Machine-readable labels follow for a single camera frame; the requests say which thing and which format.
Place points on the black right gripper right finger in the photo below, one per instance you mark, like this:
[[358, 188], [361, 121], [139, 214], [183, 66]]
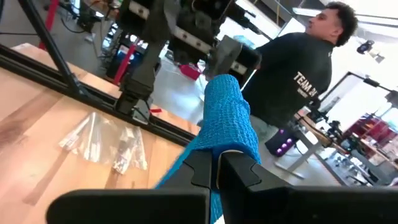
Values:
[[280, 205]]

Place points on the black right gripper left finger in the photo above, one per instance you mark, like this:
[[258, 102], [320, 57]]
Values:
[[174, 205]]

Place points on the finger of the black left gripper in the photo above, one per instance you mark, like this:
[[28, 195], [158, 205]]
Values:
[[189, 53], [225, 54]]

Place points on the blue elastic bandage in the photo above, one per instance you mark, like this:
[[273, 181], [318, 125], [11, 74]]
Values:
[[227, 118]]

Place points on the clear plastic bag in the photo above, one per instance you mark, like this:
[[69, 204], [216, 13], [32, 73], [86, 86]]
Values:
[[130, 149], [90, 140]]

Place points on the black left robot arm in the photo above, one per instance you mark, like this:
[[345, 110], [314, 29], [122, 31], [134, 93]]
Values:
[[140, 77]]

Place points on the red box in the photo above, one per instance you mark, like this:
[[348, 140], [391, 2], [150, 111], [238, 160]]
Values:
[[190, 71]]

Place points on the white stand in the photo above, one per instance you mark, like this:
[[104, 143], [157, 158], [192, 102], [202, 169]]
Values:
[[306, 152]]

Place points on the black box with glowing lights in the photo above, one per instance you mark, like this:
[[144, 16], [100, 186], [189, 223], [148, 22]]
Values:
[[281, 143]]

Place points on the red pole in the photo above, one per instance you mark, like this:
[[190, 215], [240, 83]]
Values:
[[124, 67], [49, 21]]

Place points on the person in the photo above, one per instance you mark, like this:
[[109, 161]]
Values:
[[289, 77]]

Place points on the cluttered workbench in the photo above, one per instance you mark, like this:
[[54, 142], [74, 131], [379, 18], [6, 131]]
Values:
[[357, 149]]

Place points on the black aluminium table frame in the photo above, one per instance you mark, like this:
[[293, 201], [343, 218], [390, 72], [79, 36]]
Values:
[[93, 93]]

